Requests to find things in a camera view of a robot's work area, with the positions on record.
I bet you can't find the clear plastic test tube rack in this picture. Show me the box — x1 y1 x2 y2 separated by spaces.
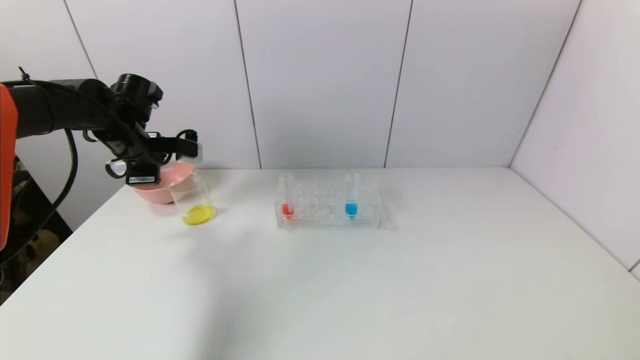
274 175 382 230

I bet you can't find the test tube with blue pigment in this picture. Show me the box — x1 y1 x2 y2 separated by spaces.
345 173 361 221

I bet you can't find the test tube with red pigment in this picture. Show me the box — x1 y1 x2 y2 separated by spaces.
280 173 295 221

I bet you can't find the clear glass beaker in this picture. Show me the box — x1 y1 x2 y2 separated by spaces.
167 173 216 226

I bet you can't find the pink plastic bowl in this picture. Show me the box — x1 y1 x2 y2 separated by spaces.
132 161 196 205

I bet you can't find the dark background furniture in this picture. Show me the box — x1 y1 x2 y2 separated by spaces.
10 160 74 301

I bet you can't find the long black hanging cable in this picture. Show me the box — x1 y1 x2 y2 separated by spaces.
0 129 79 267

